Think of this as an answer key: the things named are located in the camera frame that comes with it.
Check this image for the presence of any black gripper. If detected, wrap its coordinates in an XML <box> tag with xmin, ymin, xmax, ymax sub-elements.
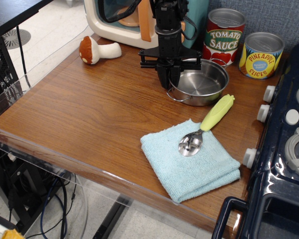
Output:
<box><xmin>139</xmin><ymin>28</ymin><xmax>201</xmax><ymax>89</ymax></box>

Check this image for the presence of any silver two-handled pot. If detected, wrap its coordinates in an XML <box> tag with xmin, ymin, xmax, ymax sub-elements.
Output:
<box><xmin>167</xmin><ymin>58</ymin><xmax>229</xmax><ymax>106</ymax></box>

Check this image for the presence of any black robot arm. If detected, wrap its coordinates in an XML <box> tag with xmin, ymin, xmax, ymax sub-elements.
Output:
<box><xmin>139</xmin><ymin>0</ymin><xmax>202</xmax><ymax>89</ymax></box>

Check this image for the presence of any teal toy microwave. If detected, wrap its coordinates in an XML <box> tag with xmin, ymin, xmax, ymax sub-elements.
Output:
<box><xmin>84</xmin><ymin>0</ymin><xmax>209</xmax><ymax>49</ymax></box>

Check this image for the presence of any tomato sauce can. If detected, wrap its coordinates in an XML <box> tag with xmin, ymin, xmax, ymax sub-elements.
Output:
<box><xmin>202</xmin><ymin>8</ymin><xmax>246</xmax><ymax>66</ymax></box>

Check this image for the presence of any plush mushroom toy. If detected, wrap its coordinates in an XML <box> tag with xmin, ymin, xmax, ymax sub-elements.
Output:
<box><xmin>79</xmin><ymin>36</ymin><xmax>122</xmax><ymax>65</ymax></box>

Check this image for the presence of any pineapple slices can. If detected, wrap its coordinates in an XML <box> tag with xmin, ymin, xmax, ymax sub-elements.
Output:
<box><xmin>239</xmin><ymin>32</ymin><xmax>285</xmax><ymax>79</ymax></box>

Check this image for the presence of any white stove knob top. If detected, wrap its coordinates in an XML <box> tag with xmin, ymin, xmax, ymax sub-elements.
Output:
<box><xmin>263</xmin><ymin>86</ymin><xmax>276</xmax><ymax>103</ymax></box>

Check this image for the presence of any white stove knob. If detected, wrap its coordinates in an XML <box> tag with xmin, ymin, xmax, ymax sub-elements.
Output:
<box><xmin>263</xmin><ymin>86</ymin><xmax>276</xmax><ymax>103</ymax></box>
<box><xmin>257</xmin><ymin>105</ymin><xmax>270</xmax><ymax>123</ymax></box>
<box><xmin>243</xmin><ymin>148</ymin><xmax>257</xmax><ymax>169</ymax></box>

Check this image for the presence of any white stove knob middle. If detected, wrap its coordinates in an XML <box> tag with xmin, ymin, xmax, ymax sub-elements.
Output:
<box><xmin>257</xmin><ymin>105</ymin><xmax>270</xmax><ymax>123</ymax></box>

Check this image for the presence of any light blue folded cloth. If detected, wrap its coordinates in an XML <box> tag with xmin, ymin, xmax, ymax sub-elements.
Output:
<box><xmin>140</xmin><ymin>119</ymin><xmax>240</xmax><ymax>203</ymax></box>

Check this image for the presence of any white stove knob bottom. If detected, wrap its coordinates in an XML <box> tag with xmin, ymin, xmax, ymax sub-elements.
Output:
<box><xmin>243</xmin><ymin>148</ymin><xmax>257</xmax><ymax>169</ymax></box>

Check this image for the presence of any black table leg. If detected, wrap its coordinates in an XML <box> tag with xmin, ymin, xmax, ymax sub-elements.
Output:
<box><xmin>92</xmin><ymin>202</ymin><xmax>127</xmax><ymax>239</ymax></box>

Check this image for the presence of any dark blue toy stove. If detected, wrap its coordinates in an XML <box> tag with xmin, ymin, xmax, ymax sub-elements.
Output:
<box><xmin>212</xmin><ymin>44</ymin><xmax>299</xmax><ymax>239</ymax></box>

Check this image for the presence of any black side desk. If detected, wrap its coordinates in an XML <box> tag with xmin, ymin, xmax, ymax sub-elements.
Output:
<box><xmin>0</xmin><ymin>0</ymin><xmax>54</xmax><ymax>45</ymax></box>

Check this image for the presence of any clear acrylic table guard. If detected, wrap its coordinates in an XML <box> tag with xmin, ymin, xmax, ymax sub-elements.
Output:
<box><xmin>0</xmin><ymin>26</ymin><xmax>216</xmax><ymax>228</ymax></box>

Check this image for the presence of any yellow sponge object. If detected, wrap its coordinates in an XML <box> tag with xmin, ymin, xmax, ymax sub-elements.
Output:
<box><xmin>1</xmin><ymin>229</ymin><xmax>24</xmax><ymax>239</ymax></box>

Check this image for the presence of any spoon with yellow corn handle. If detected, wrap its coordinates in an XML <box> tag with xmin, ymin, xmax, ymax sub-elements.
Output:
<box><xmin>178</xmin><ymin>94</ymin><xmax>235</xmax><ymax>157</ymax></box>

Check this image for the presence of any blue cable under table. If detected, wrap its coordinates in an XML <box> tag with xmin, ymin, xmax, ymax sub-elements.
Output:
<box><xmin>39</xmin><ymin>174</ymin><xmax>68</xmax><ymax>239</ymax></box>

